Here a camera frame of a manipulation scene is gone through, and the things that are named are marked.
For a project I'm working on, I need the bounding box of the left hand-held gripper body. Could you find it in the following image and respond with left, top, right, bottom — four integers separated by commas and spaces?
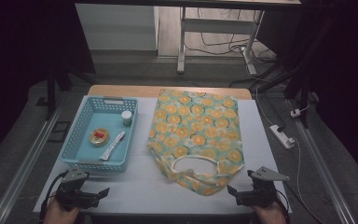
55, 168, 103, 210

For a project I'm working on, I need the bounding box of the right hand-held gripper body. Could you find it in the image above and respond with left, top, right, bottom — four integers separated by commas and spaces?
234, 165, 291, 209

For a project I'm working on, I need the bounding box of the white tube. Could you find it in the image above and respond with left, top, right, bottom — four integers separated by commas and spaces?
100, 130, 127, 161

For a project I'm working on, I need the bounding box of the round tin with red label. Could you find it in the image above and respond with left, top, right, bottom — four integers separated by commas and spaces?
89, 128, 110, 147

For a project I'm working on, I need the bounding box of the blue plastic basket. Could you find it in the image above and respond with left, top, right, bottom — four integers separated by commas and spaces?
59, 95, 139, 173

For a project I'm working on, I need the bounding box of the orange fruit print bag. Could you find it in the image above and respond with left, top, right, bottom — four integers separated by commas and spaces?
146, 89, 246, 197

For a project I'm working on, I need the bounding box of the small white-lidded jar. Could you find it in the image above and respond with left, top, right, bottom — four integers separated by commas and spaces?
120, 110, 133, 127

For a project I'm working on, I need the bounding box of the person's right hand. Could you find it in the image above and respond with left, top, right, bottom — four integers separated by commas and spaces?
251, 200, 288, 224

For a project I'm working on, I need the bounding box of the person's left hand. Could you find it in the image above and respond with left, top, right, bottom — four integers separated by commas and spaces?
43, 194, 82, 224

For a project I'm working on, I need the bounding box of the white table mat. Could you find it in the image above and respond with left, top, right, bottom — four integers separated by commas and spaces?
33, 95, 293, 216

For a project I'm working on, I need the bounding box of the white power strip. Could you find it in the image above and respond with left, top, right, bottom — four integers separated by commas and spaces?
268, 124, 296, 149

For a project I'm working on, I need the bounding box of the black floor plate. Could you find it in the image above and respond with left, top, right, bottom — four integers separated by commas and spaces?
48, 120, 73, 144

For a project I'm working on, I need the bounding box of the wooden table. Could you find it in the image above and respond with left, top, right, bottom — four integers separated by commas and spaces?
87, 84, 253, 101

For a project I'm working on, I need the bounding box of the black stand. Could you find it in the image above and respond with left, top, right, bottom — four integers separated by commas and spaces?
45, 60, 73, 121
283, 15, 339, 129

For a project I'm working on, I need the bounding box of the grey white cabinet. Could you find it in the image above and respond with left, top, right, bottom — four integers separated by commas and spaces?
75, 3, 159, 51

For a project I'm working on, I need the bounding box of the white-legged desk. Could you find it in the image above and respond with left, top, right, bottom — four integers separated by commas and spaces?
74, 0, 302, 76

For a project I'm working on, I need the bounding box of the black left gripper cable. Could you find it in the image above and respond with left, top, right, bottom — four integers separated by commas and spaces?
39, 170, 70, 220

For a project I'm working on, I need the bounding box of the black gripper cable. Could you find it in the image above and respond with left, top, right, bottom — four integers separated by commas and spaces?
273, 189, 292, 224
39, 170, 70, 220

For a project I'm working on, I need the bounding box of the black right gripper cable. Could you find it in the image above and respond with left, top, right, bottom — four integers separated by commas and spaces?
273, 189, 292, 224

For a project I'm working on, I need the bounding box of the white power cable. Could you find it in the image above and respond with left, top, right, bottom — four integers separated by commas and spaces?
293, 138, 324, 224

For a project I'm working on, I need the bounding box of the aluminium rail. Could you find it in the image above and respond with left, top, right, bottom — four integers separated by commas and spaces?
287, 99, 358, 224
0, 104, 67, 224

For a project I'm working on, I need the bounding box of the tangle of floor cables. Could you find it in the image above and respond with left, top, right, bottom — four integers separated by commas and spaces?
185, 8, 278, 64

